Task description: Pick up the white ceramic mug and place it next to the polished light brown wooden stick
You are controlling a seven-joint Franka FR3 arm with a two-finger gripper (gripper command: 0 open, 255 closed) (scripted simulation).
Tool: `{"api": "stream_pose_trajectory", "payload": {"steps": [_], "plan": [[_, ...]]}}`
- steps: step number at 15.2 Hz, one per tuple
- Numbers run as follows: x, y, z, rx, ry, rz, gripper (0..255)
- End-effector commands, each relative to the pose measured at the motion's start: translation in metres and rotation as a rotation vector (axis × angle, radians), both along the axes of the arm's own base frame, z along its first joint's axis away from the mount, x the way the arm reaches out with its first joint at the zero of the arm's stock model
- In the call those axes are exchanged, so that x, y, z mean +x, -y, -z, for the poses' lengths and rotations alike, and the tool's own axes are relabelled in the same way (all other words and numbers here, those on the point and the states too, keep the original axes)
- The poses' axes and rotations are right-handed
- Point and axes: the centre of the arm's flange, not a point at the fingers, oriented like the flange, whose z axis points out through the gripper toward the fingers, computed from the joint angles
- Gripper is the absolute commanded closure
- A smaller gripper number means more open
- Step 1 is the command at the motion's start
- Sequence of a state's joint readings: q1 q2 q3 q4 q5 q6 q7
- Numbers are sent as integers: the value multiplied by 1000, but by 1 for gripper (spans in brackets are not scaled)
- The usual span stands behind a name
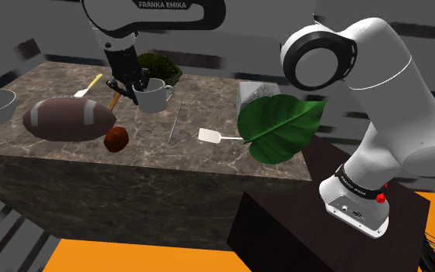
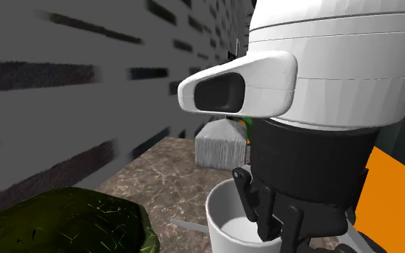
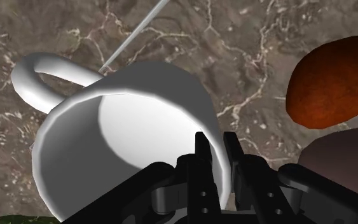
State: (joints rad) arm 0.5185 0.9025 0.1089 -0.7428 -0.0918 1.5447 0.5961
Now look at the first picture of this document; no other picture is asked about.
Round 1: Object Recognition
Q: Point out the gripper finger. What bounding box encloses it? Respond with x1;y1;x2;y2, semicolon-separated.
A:
106;76;128;95
127;70;151;107

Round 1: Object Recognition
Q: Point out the white mug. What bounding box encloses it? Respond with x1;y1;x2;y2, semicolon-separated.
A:
131;77;175;114

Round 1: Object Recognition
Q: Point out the dark green moss clump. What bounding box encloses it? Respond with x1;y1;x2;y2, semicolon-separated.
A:
137;52;184;87

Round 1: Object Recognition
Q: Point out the thin grey rod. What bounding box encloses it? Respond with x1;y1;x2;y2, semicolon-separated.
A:
167;99;185;145

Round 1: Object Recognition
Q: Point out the red brown ball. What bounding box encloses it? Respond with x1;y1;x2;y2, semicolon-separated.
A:
103;126;131;154

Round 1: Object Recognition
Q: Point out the brown football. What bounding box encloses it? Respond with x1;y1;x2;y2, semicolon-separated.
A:
22;97;118;143

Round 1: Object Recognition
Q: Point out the grey square pot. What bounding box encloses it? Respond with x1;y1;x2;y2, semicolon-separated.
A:
235;81;283;118

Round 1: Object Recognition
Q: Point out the large green leaf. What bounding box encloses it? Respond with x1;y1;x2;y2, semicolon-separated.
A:
236;93;328;165

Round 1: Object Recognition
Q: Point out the dark robot stand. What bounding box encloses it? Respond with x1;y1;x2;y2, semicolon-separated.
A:
226;134;431;272

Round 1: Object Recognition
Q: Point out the orange handled tool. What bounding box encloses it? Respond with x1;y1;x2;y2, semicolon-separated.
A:
109;84;126;112

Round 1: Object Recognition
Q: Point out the yellow handled white spatula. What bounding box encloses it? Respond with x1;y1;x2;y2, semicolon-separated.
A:
73;73;104;99

